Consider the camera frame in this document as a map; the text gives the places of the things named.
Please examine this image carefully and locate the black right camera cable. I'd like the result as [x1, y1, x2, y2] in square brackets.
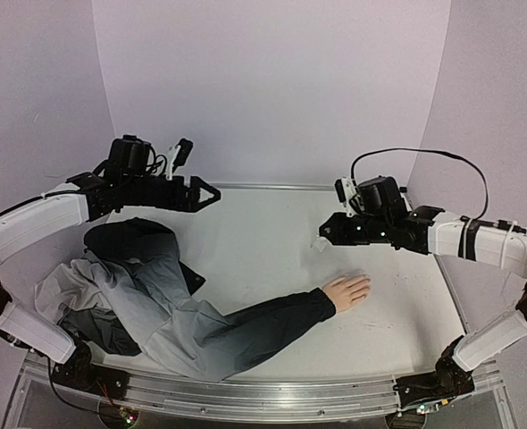
[349, 147, 489, 221]

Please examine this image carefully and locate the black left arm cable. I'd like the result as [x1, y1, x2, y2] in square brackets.
[145, 151, 171, 176]

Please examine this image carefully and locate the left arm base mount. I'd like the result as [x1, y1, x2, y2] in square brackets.
[48, 339, 133, 425]

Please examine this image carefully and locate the grey black jacket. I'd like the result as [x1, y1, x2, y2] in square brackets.
[34, 218, 336, 382]

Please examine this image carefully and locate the aluminium table rail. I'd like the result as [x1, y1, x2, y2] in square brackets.
[212, 182, 335, 192]
[434, 256, 472, 334]

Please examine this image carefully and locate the aluminium right table rail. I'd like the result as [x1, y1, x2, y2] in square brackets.
[434, 256, 472, 334]

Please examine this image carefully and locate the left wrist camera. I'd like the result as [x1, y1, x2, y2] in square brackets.
[164, 139, 194, 181]

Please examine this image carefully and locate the clear nail polish bottle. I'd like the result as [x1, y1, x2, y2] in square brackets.
[311, 237, 330, 252]

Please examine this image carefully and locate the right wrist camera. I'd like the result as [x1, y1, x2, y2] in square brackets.
[334, 177, 363, 217]

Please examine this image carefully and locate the aluminium front rail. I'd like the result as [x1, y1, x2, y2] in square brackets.
[99, 366, 400, 424]

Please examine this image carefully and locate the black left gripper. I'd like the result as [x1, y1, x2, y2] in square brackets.
[125, 174, 223, 212]

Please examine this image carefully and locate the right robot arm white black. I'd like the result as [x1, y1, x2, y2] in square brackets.
[318, 177, 527, 373]

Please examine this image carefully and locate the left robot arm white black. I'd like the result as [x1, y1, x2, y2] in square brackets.
[0, 135, 222, 391]

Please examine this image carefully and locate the aluminium back table rail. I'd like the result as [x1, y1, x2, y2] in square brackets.
[212, 182, 335, 192]

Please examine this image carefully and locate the mannequin hand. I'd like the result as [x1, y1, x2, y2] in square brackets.
[322, 274, 371, 313]

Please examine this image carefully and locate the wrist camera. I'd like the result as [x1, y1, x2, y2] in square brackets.
[334, 177, 363, 217]
[164, 139, 194, 181]

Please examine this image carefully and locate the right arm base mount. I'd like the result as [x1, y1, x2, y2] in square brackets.
[393, 336, 475, 411]

